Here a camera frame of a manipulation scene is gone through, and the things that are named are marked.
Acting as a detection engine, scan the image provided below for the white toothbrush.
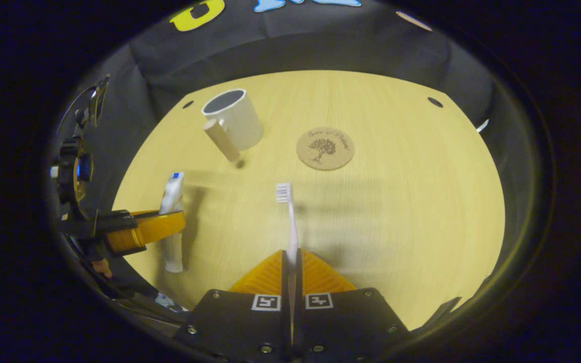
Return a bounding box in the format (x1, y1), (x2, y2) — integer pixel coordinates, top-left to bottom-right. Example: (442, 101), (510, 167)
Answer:
(275, 183), (301, 303)

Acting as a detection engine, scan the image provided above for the round cork coaster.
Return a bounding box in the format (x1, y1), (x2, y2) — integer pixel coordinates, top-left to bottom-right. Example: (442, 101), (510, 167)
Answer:
(297, 127), (355, 171)

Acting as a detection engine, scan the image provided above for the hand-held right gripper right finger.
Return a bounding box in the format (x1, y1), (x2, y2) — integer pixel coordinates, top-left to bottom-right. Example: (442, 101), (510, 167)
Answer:
(293, 249), (412, 363)

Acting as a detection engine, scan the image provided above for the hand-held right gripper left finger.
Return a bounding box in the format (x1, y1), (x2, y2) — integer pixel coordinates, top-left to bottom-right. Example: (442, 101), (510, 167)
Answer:
(172, 250), (294, 363)

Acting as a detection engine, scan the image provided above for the white toothpaste tube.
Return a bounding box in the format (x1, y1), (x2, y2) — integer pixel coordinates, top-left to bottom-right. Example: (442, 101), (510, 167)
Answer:
(158, 171), (186, 274)

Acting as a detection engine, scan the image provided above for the white cup with wooden handle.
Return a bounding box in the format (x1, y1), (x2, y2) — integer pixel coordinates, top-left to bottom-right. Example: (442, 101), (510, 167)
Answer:
(201, 89), (264, 167)

